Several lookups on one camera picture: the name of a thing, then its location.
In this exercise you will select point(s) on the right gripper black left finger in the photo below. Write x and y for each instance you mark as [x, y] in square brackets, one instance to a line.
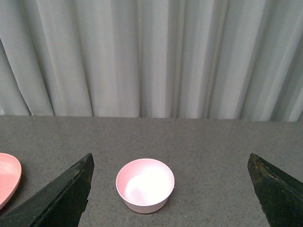
[60, 203]

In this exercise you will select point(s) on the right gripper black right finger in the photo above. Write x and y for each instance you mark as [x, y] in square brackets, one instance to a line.
[280, 195]

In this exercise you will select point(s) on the pink plate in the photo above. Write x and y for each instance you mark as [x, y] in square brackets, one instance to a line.
[10, 175]

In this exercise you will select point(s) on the pink bowl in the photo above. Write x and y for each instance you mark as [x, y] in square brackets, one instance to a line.
[145, 185]

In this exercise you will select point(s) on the white curtain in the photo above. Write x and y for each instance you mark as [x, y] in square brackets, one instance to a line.
[217, 59]

